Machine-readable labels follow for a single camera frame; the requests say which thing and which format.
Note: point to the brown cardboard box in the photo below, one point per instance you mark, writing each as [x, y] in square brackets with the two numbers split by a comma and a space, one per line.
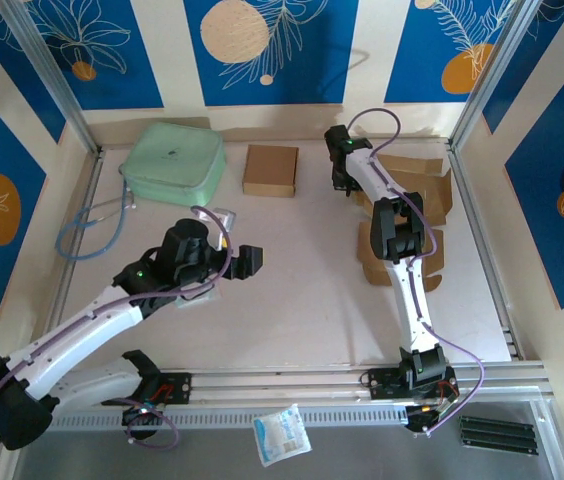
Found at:
[427, 180]
[269, 167]

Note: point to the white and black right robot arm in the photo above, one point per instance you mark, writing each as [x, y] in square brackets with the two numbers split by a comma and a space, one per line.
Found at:
[412, 305]

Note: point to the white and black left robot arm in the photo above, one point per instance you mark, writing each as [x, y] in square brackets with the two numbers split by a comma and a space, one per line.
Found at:
[77, 335]

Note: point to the clear plastic packet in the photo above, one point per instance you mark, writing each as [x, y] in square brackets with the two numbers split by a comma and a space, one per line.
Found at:
[202, 301]

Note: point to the mint green zip case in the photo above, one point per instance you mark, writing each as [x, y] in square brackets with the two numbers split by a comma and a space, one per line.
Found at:
[172, 160]

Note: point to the blue stethoscope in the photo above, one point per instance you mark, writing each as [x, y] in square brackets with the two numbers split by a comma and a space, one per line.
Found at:
[64, 250]

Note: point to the white and blue sachet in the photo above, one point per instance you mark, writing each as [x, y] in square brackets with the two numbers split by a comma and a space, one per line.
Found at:
[282, 437]

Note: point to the grey metal shelf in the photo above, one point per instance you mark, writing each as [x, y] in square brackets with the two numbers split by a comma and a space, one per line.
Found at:
[112, 460]

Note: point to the black ridged block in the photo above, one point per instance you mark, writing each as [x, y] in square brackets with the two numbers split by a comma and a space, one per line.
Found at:
[497, 435]

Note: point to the aluminium side rail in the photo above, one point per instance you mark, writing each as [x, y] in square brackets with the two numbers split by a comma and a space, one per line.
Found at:
[69, 270]
[469, 200]

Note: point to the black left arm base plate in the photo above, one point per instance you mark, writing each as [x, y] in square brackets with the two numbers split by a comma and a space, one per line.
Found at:
[179, 387]

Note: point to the aluminium frame cross rail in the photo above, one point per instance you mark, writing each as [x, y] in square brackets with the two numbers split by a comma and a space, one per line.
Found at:
[282, 387]

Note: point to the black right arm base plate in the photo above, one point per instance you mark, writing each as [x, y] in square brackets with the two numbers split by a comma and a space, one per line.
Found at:
[382, 385]

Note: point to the aluminium frame post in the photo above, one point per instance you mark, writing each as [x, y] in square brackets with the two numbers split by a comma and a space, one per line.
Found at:
[57, 85]
[492, 75]

